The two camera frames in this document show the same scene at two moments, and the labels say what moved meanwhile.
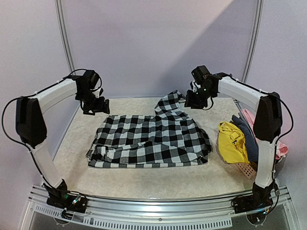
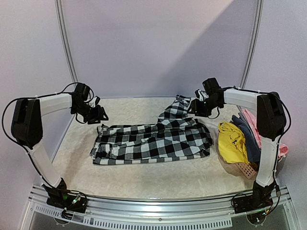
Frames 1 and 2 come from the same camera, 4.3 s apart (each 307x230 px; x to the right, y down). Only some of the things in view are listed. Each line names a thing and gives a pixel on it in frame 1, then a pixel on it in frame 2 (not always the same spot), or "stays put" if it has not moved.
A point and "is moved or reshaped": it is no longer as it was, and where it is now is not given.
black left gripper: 101,107 -> 98,116
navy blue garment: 251,143 stays put
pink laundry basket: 247,169 stays put
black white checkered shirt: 171,137 is moved or reshaped
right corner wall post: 247,72 stays put
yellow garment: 231,143 stays put
